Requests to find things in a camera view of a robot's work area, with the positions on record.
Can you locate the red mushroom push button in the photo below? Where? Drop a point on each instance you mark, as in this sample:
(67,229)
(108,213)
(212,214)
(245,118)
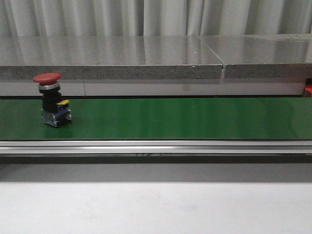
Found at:
(55,111)

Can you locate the green conveyor belt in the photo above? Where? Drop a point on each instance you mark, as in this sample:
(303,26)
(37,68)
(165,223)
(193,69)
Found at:
(163,118)

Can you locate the grey stone counter slab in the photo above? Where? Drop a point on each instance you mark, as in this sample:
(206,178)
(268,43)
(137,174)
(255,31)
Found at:
(263,56)
(100,58)

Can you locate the grey stone counter slab right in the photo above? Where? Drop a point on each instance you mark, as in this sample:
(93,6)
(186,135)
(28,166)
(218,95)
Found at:
(263,56)

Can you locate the white counter base panel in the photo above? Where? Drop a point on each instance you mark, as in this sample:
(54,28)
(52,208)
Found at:
(185,87)

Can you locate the red object behind counter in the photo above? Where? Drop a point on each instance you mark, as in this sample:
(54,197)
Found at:
(308,91)

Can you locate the grey pleated curtain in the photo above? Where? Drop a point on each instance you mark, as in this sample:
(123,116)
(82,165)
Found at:
(154,17)

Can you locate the aluminium conveyor side rail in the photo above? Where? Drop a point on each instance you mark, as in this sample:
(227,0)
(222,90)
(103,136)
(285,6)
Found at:
(69,147)

